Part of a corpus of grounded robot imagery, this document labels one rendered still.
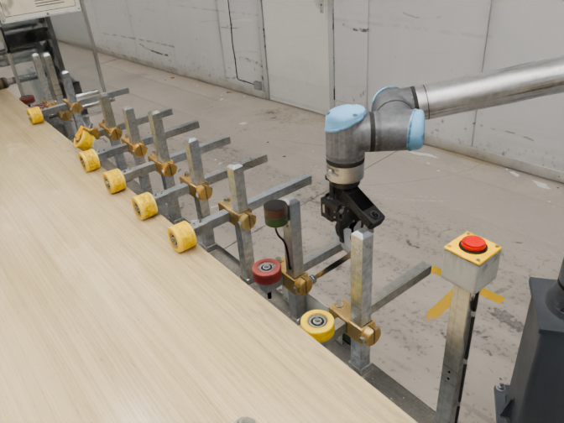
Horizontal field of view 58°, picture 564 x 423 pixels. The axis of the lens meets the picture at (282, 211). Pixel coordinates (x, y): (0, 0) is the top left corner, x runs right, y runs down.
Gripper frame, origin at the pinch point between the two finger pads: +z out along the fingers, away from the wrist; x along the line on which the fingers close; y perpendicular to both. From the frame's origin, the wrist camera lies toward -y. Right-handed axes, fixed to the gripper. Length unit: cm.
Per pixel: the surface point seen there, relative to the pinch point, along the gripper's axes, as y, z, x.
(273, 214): 11.9, -11.8, 14.9
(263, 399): -16.0, 8.2, 41.0
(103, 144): 366, 100, -53
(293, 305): 13.4, 21.7, 9.6
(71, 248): 67, 9, 52
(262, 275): 15.5, 7.8, 17.7
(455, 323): -37.0, -6.8, 9.6
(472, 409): -13, 98, -55
